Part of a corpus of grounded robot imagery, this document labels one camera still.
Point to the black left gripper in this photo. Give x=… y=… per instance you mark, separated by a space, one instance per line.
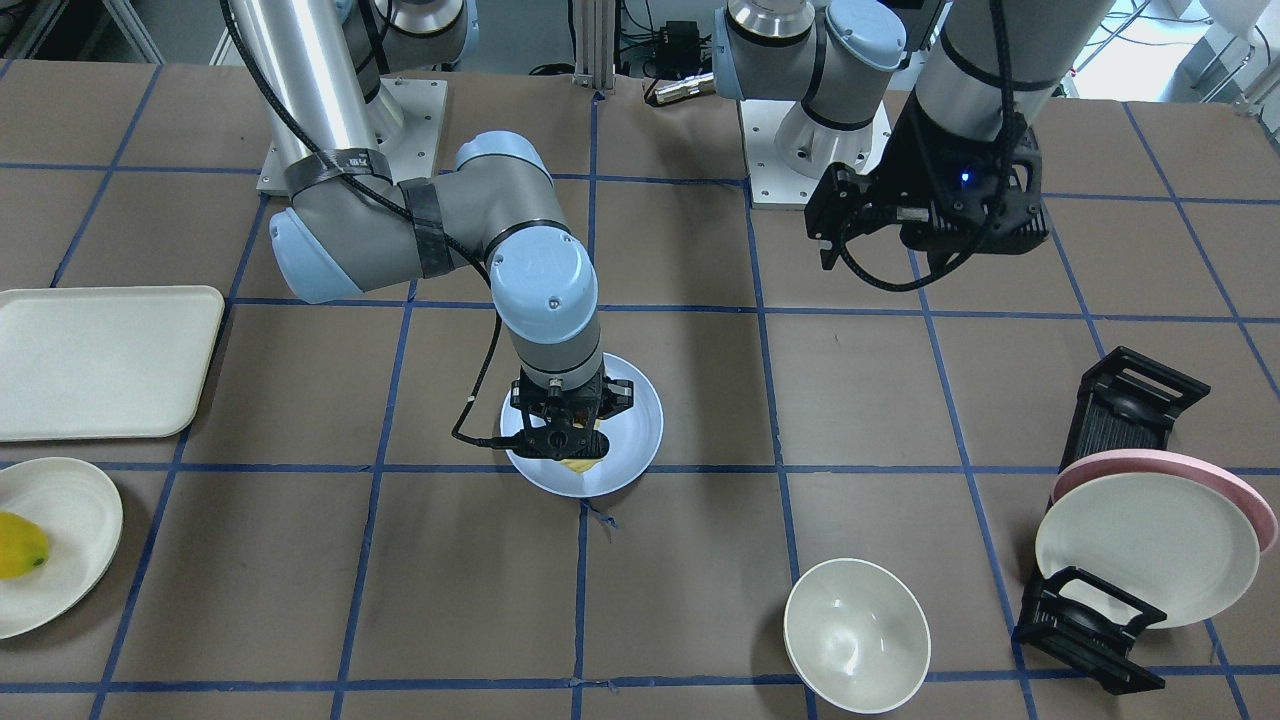
x=916 y=172

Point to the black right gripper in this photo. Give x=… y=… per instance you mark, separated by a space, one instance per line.
x=617 y=396

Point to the sliced yellow bread loaf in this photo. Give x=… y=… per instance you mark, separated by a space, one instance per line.
x=580 y=465

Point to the blue plate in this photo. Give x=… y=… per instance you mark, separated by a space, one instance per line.
x=634 y=439

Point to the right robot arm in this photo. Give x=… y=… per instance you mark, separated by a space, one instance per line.
x=352 y=227

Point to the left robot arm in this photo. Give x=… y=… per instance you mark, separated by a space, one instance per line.
x=993 y=59

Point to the pink plate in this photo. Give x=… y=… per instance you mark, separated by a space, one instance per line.
x=1150 y=460

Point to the cream white plate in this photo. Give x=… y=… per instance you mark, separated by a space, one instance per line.
x=1171 y=542

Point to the round cream plate with lemon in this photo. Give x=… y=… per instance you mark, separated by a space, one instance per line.
x=79 y=509

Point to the silver flashlight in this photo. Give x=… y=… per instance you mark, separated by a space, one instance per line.
x=684 y=89

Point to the black dish rack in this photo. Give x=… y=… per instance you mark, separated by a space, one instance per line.
x=1126 y=400

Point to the white ceramic bowl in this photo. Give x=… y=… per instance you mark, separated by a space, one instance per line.
x=857 y=636

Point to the white rectangular tray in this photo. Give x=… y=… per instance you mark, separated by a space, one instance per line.
x=105 y=362

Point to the yellow lemon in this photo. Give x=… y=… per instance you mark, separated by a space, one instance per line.
x=25 y=546

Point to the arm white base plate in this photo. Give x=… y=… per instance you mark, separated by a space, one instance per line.
x=407 y=118
x=787 y=152

